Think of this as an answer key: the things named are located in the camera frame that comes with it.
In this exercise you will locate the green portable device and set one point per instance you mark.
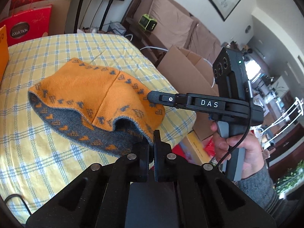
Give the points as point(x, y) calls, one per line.
point(147, 23)

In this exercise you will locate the brown wooden sofa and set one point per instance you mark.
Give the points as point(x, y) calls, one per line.
point(133, 9)

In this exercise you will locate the orange knit hat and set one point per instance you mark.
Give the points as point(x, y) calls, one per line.
point(90, 87)

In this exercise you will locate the large brown sofa cushion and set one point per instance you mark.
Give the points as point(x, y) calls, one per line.
point(173, 19)

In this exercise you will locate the large brown cardboard box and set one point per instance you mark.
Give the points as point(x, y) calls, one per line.
point(61, 16)

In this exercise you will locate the grey electronic device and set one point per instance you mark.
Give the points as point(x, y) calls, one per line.
point(116, 28)

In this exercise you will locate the orange cardboard box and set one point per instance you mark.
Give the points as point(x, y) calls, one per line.
point(2, 52)

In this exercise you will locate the open brown cardboard box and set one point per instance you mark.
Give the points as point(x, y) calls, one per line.
point(180, 71)

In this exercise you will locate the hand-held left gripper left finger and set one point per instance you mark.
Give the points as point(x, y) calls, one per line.
point(142, 163)

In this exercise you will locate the person's right hand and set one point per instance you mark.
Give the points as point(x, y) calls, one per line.
point(254, 154)

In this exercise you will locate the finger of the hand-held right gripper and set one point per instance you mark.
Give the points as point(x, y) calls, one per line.
point(180, 101)

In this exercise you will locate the white drying rack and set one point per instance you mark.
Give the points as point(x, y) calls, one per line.
point(280, 123)

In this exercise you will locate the round wall fixture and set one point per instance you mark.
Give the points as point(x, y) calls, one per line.
point(248, 29)

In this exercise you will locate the yellow checked tablecloth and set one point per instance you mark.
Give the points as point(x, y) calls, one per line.
point(47, 152)

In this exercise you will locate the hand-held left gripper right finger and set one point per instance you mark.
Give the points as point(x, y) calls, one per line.
point(158, 152)

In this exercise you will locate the yellow box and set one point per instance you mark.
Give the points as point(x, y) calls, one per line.
point(198, 147)

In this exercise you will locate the person's right forearm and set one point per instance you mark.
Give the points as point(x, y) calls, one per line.
point(263, 194)

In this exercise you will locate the red chocolate gift bag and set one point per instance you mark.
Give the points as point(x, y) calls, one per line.
point(30, 23)

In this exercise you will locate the black speaker stand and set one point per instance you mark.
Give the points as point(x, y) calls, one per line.
point(105, 14)
point(80, 11)

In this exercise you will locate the green potted plant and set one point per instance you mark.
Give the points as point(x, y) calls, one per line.
point(291, 181)

